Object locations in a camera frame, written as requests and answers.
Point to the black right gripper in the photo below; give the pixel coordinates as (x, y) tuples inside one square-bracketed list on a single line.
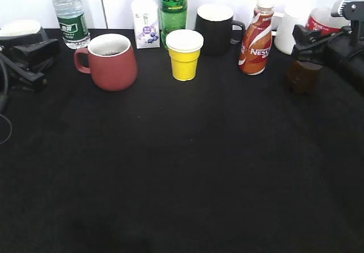
[(343, 50)]

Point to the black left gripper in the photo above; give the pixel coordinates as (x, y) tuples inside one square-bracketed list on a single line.
[(31, 59)]

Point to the orange nescafe bottle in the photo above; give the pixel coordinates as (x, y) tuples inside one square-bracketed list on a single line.
[(257, 40)]

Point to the white ceramic mug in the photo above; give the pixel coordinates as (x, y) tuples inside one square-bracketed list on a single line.
[(292, 15)]

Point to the black ceramic mug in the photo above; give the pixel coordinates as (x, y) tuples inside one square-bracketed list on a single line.
[(215, 22)]

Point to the white blueberry milk carton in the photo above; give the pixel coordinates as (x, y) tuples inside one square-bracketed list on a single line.
[(146, 24)]

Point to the yellow plastic cup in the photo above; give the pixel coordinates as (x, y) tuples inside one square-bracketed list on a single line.
[(184, 48)]

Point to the red ceramic mug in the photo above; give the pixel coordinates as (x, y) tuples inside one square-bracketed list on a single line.
[(110, 60)]

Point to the green sprite bottle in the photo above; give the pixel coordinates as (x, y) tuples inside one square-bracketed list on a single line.
[(173, 16)]

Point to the cola bottle red label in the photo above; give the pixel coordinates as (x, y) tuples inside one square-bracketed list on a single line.
[(302, 76)]

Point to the clear water bottle green label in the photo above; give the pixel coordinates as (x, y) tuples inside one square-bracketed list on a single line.
[(72, 23)]

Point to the grey ceramic mug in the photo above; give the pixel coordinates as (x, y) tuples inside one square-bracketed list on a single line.
[(23, 32)]

